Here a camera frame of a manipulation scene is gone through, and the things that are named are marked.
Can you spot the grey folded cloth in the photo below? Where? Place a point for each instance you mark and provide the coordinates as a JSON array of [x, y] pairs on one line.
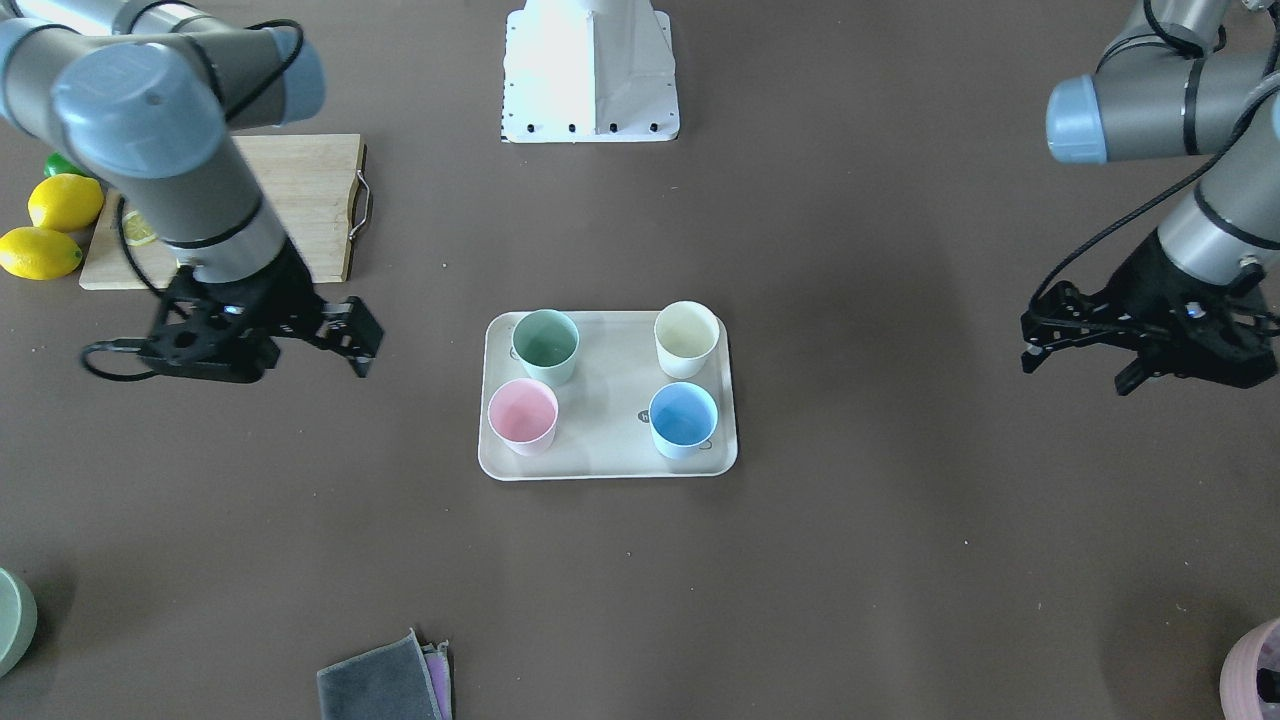
[[389, 682]]

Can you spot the green lime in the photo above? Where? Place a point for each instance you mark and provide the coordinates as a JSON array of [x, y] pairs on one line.
[[55, 164]]

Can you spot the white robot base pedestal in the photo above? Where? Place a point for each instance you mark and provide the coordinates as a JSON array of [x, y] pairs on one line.
[[589, 72]]

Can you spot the yellow lemon near board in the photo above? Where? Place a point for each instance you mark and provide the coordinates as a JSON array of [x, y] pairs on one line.
[[65, 203]]

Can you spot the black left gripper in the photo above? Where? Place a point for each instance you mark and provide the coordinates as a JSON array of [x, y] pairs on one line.
[[1143, 275]]

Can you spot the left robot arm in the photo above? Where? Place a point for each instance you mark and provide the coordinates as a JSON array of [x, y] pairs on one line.
[[1165, 88]]

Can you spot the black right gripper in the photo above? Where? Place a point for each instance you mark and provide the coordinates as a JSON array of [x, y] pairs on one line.
[[287, 291]]

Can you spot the wooden cutting board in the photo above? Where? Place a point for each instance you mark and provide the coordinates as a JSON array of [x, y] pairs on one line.
[[313, 182]]

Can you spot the pink plastic cup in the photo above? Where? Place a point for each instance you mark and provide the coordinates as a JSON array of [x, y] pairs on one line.
[[523, 414]]

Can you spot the mint green bowl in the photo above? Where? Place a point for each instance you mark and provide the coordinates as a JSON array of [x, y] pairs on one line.
[[19, 618]]

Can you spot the lemon half slice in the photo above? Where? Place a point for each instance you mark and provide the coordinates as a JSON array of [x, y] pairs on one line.
[[136, 231]]

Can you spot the blue cup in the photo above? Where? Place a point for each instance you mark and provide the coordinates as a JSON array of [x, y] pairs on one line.
[[682, 418]]

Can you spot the pink mixing bowl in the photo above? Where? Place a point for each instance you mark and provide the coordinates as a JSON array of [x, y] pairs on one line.
[[1248, 680]]

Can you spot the purple cloth under grey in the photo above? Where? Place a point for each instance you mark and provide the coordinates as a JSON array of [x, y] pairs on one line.
[[437, 658]]

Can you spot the mint green cup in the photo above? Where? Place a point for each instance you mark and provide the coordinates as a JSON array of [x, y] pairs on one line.
[[546, 343]]

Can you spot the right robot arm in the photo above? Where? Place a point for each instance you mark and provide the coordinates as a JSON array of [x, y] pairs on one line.
[[145, 96]]

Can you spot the yellow cup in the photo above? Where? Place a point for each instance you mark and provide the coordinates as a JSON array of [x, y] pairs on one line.
[[686, 333]]

